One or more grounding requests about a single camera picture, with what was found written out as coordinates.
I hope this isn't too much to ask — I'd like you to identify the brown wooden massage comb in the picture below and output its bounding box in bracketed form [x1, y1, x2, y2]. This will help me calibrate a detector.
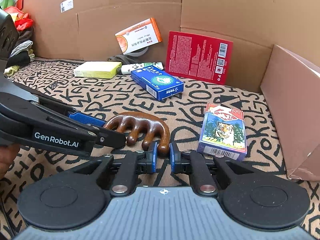
[103, 111, 170, 158]

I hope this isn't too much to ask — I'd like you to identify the tiger playing card box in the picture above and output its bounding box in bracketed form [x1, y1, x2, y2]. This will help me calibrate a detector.
[197, 103, 247, 161]

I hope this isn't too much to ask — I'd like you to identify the blue medicine box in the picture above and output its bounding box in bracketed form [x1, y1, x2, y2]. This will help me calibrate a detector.
[131, 66, 184, 101]

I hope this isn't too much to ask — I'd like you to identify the left hand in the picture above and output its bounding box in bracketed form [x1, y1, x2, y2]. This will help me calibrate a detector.
[0, 144, 20, 179]

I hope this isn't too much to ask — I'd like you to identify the yellow green box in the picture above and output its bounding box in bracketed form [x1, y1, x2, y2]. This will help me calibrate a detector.
[73, 61, 122, 79]

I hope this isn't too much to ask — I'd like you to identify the white tube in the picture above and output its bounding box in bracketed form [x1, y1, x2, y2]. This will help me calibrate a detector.
[117, 62, 164, 75]

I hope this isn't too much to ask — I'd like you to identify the pile of clothes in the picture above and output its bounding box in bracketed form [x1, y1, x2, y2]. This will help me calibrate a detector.
[1, 0, 35, 77]

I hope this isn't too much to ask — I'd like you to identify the white orange medicine box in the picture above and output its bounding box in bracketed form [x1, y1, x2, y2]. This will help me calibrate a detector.
[115, 17, 162, 55]

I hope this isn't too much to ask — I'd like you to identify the large red flat box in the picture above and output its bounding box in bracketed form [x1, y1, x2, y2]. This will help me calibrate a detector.
[165, 31, 233, 85]

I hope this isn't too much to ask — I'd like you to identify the white label left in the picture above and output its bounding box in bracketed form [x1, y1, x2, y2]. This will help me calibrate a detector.
[60, 0, 74, 13]

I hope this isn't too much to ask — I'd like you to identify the pink cardboard storage box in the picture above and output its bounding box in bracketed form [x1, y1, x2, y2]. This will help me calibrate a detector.
[260, 45, 319, 181]

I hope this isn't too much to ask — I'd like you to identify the cardboard wall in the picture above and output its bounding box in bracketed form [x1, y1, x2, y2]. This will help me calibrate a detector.
[23, 0, 319, 92]

